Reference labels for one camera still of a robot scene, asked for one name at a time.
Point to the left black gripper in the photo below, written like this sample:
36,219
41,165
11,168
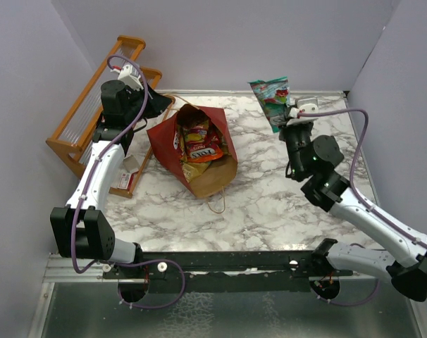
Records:
157,103

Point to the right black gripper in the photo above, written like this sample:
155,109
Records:
284,129

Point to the teal Fox's mint candy bag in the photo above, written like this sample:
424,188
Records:
273,97

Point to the orange Fox's fruits candy bag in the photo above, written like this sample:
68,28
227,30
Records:
201,141

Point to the red paper bag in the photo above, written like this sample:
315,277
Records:
168,148

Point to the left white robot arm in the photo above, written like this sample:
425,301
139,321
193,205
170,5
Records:
80,228

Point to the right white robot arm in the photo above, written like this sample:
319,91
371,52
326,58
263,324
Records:
402,260

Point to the gold snack packet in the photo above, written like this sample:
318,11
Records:
193,170

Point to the red white small box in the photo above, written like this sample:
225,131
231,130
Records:
128,169

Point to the orange wooden rack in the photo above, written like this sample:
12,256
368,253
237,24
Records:
71,141

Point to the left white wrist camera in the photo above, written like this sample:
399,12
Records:
129,76

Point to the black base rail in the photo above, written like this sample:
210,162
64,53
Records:
225,271

